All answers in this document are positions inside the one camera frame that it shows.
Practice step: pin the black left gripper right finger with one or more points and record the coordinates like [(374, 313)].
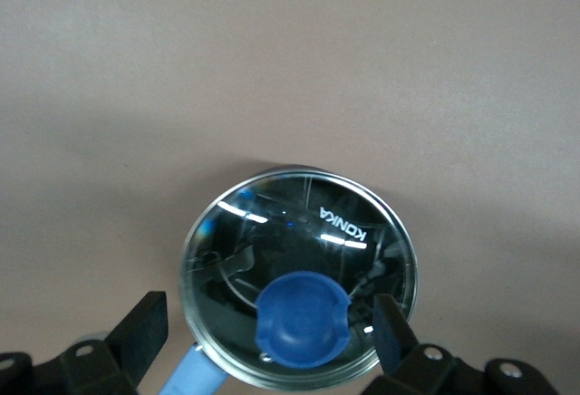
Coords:
[(435, 372)]

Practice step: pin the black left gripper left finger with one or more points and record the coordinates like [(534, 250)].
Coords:
[(90, 368)]

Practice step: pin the glass lid with blue knob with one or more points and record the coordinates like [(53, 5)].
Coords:
[(317, 232)]

